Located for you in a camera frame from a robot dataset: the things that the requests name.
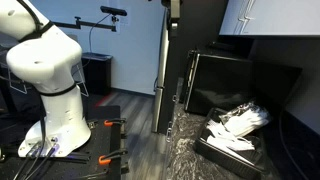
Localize black glass microwave door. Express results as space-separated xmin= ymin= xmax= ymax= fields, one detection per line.
xmin=184 ymin=50 xmax=256 ymax=117

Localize stainless steel microwave oven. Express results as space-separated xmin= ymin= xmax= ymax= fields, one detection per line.
xmin=181 ymin=49 xmax=303 ymax=118

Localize stainless steel refrigerator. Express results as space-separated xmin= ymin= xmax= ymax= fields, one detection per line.
xmin=151 ymin=0 xmax=183 ymax=135

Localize orange and black clamp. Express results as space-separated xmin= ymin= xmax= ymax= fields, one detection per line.
xmin=97 ymin=148 xmax=129 ymax=166
xmin=103 ymin=117 xmax=127 ymax=129

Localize black box cabinet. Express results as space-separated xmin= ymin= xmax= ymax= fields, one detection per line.
xmin=81 ymin=51 xmax=114 ymax=96

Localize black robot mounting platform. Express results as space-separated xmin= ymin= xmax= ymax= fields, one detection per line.
xmin=0 ymin=104 xmax=130 ymax=180

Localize clear bag of white cutlery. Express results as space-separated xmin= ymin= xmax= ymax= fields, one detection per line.
xmin=204 ymin=119 xmax=257 ymax=153
xmin=218 ymin=101 xmax=272 ymax=138

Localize black plastic tray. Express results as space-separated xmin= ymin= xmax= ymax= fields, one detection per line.
xmin=193 ymin=106 xmax=268 ymax=180

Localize silver drawer handle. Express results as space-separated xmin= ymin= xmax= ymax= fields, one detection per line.
xmin=165 ymin=120 xmax=174 ymax=144

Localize silver wire frame stand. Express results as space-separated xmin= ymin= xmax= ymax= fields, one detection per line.
xmin=71 ymin=61 xmax=90 ymax=98

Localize black camera cable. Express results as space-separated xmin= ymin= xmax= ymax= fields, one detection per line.
xmin=87 ymin=14 xmax=113 ymax=54

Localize black camera on mount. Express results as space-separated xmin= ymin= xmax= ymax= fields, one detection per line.
xmin=99 ymin=5 xmax=128 ymax=17

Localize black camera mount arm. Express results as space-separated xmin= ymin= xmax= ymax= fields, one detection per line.
xmin=52 ymin=15 xmax=118 ymax=33

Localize white wall cabinet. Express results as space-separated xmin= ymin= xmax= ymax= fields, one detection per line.
xmin=218 ymin=0 xmax=320 ymax=37

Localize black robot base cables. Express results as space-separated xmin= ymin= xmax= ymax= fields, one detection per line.
xmin=12 ymin=116 xmax=58 ymax=180

